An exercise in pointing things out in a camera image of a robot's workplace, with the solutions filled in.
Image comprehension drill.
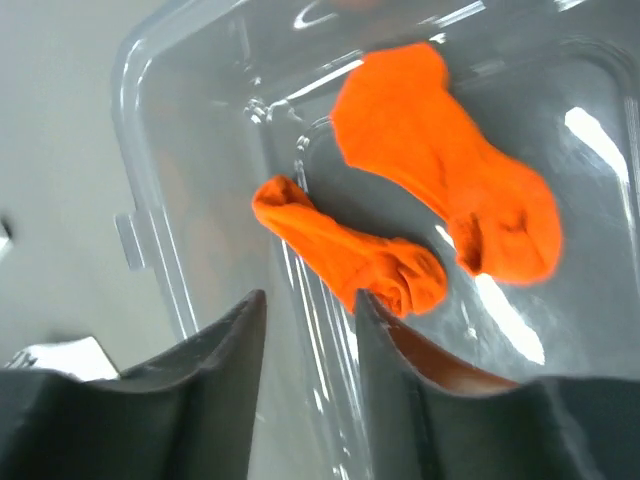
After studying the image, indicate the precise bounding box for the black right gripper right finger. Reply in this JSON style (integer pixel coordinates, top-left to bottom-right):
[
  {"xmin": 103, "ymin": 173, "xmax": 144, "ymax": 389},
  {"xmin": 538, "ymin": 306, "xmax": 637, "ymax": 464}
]
[{"xmin": 355, "ymin": 291, "xmax": 639, "ymax": 479}]

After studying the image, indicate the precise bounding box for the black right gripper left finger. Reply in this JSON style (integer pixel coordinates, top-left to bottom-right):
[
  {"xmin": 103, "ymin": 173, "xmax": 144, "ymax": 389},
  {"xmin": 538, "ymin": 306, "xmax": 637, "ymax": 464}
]
[{"xmin": 1, "ymin": 290, "xmax": 267, "ymax": 479}]

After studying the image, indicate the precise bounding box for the white and green shirt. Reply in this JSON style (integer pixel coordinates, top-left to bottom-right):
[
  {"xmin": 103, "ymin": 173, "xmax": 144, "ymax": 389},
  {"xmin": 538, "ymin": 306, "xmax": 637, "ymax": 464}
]
[{"xmin": 3, "ymin": 336, "xmax": 120, "ymax": 382}]

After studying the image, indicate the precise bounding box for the orange sock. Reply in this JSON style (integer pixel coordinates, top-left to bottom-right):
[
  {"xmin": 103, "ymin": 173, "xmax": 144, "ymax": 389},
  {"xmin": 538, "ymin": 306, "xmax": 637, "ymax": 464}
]
[
  {"xmin": 330, "ymin": 42, "xmax": 563, "ymax": 285},
  {"xmin": 252, "ymin": 175, "xmax": 448, "ymax": 318}
]

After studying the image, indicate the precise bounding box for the clear plastic bin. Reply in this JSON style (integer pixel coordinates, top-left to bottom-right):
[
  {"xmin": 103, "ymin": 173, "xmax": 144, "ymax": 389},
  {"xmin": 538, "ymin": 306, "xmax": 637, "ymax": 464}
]
[{"xmin": 113, "ymin": 1, "xmax": 639, "ymax": 479}]

